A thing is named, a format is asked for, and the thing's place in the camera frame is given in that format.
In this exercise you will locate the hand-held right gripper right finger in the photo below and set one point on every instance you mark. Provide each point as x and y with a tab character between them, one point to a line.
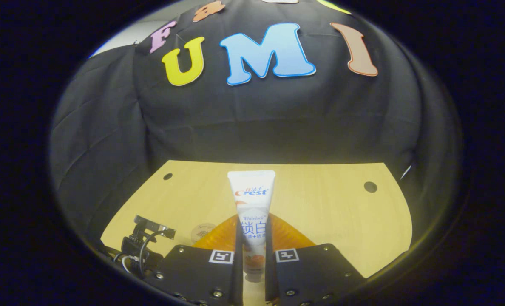
270	276

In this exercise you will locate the wooden desktop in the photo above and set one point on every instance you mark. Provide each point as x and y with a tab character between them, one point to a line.
320	212

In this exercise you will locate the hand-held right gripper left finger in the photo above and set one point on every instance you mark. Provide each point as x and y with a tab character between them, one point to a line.
238	276

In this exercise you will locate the white toothpaste tube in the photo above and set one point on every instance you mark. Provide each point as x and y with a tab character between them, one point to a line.
252	191

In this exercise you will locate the black backdrop cloth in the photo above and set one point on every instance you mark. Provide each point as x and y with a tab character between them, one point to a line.
278	119

